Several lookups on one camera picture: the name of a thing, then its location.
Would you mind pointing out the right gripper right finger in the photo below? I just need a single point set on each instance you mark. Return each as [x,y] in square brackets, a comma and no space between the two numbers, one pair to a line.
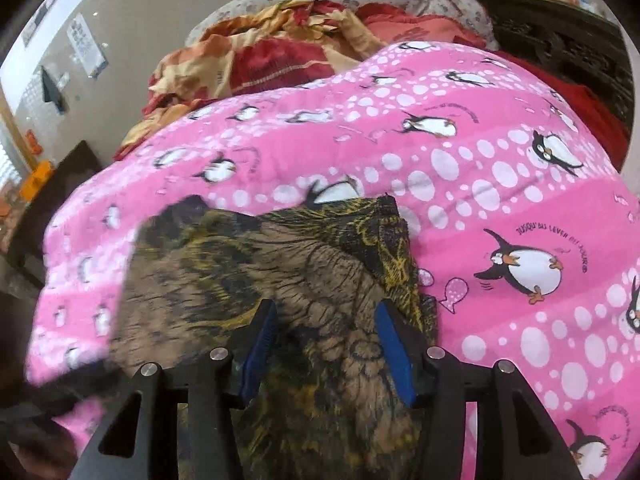
[515,436]

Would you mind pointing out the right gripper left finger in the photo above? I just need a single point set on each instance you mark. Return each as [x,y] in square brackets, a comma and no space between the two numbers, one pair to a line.
[138,438]

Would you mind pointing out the brown floral batik shirt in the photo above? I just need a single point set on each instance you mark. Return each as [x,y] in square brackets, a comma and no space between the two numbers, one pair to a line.
[327,407]

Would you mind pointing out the dark wooden side table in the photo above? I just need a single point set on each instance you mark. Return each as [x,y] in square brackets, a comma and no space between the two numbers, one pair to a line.
[27,240]

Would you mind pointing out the pink penguin blanket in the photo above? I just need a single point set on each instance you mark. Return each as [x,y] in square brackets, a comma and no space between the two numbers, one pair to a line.
[521,227]

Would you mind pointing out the orange plastic basin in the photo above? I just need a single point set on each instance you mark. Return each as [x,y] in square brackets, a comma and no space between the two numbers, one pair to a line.
[33,184]

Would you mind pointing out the red bedsheet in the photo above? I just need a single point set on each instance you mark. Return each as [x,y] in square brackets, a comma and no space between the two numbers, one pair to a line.
[610,132]

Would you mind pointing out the dark cloth on hook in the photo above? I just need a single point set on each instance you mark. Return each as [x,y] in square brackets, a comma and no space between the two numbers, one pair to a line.
[51,93]

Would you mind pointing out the red orange crumpled quilt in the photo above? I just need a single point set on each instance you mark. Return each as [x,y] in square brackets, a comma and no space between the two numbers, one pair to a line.
[290,43]

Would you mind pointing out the dark carved wooden cabinet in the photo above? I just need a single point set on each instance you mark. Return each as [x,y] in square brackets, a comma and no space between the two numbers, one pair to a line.
[568,43]

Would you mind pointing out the white wall calendar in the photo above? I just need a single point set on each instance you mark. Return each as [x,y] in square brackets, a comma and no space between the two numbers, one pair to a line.
[87,50]

